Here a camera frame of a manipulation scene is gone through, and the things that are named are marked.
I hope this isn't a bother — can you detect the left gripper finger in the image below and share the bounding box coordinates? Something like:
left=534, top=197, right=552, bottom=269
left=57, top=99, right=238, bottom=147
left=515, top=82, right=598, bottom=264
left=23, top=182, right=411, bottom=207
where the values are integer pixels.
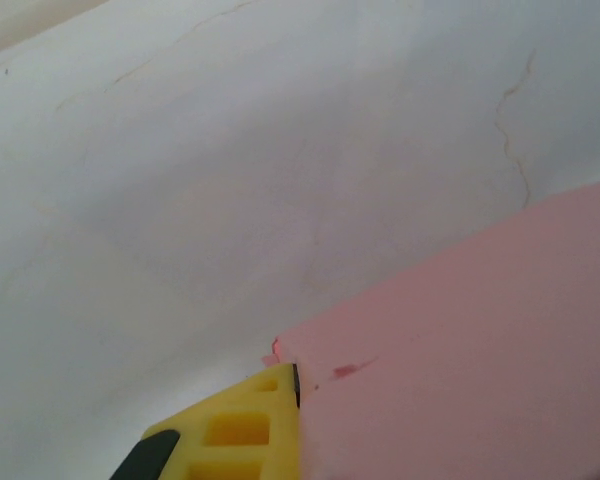
left=108, top=362, right=301, bottom=480

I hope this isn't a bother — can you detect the pink paper box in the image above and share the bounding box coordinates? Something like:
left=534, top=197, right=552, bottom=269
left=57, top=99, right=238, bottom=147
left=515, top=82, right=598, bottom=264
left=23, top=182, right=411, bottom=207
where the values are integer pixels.
left=262, top=175, right=600, bottom=480

